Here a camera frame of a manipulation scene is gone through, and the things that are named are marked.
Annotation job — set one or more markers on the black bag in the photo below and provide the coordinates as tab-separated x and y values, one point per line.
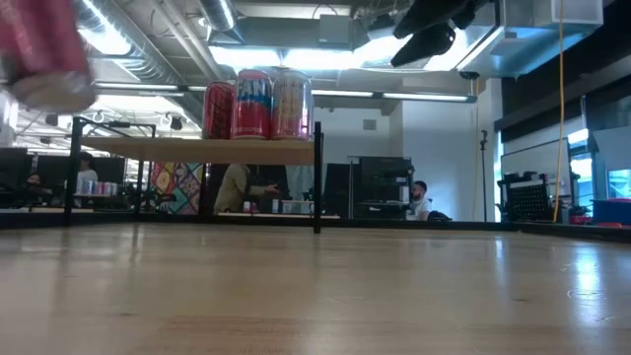
439	216

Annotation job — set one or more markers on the blue storage bin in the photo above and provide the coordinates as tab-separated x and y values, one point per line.
611	212

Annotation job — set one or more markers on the silver ceiling duct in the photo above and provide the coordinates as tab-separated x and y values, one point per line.
217	12

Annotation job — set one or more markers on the person in tan jacket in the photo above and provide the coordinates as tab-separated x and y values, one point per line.
234	190

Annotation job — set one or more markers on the grey ceiling junction box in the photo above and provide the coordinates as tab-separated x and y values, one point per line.
335	29

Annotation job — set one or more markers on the long ceiling light strip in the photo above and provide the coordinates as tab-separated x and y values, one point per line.
394	95

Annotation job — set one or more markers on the wooden shelf black frame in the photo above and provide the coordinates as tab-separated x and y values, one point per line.
197	150

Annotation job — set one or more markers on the small red container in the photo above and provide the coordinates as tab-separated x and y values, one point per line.
581	220

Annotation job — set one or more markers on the thin black stand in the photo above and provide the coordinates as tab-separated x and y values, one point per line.
484	172

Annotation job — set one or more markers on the black equipment cabinet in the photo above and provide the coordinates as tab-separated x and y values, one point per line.
387	172

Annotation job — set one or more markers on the red blue Fanta can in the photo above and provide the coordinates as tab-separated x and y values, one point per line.
252	111

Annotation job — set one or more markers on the dark red soda can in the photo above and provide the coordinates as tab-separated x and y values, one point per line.
218	111

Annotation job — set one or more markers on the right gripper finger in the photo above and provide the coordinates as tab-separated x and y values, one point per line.
426	47
429	17

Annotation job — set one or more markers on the seated person at desk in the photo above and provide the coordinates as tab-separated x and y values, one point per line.
34	180

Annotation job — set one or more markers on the pink and white soda can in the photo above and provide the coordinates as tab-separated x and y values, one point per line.
292	111

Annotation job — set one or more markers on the person in white shirt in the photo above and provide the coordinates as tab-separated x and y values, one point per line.
420	204

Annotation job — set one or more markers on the large silver spiral duct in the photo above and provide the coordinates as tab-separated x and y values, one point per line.
138	54

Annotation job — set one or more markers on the white hanging ceiling box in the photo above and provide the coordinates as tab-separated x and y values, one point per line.
581	12

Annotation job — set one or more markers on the black perforated rack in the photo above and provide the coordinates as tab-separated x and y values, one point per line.
527	202

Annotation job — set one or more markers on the colourful patchwork poster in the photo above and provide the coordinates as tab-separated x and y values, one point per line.
177	190

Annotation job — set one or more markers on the standing person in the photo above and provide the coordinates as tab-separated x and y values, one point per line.
88	172

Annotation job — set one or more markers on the black dome camera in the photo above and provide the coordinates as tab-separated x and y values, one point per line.
468	75

